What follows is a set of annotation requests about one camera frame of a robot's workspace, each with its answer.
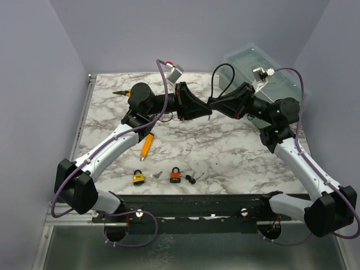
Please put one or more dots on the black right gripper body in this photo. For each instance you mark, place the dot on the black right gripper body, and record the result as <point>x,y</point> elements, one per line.
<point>246,103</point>

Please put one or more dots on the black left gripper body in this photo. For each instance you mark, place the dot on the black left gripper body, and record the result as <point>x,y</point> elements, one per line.
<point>179,100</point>

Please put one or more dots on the orange padlock with keys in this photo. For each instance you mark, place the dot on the orange padlock with keys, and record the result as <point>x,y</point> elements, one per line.
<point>175,176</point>

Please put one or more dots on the black headed padlock keys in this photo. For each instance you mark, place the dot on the black headed padlock keys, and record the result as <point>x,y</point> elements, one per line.
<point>192,179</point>

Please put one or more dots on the silver padlock keys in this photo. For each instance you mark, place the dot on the silver padlock keys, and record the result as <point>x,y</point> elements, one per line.
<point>156,175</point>

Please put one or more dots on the yellow padlock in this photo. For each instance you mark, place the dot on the yellow padlock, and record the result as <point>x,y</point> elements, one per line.
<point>138,178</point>

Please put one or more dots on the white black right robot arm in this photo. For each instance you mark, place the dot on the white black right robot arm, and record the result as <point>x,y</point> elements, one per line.
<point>331,206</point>

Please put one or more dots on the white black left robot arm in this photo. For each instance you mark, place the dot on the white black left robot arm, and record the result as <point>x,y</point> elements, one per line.
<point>75,180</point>

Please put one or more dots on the clear green plastic toolbox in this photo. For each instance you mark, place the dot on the clear green plastic toolbox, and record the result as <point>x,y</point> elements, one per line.
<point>284,83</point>

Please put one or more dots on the yellow utility knife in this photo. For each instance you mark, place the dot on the yellow utility knife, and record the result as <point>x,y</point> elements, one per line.
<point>146,147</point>

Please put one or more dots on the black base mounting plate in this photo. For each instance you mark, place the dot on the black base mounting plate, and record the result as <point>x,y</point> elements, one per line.
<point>195,214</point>

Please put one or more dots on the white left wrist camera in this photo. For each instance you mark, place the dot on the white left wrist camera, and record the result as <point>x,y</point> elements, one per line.
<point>175,72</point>

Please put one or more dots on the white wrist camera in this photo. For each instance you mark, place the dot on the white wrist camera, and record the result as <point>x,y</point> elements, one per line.
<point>175,72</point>
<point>261,76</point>

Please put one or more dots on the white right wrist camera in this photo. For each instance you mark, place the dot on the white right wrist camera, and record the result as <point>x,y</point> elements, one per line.
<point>261,76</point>

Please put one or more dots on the yellow handled pliers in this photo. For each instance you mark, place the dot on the yellow handled pliers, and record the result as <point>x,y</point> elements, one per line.
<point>123,93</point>

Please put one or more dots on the aluminium rail frame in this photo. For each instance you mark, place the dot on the aluminium rail frame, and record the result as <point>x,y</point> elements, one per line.
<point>270,232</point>

